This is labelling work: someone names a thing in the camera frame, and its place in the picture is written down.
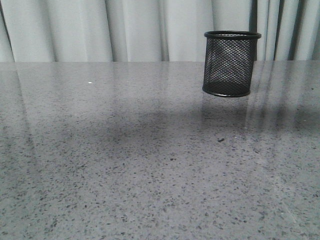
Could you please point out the black mesh pen holder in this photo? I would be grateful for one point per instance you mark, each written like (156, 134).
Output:
(229, 62)

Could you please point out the light grey curtain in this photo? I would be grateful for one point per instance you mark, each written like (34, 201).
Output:
(152, 30)

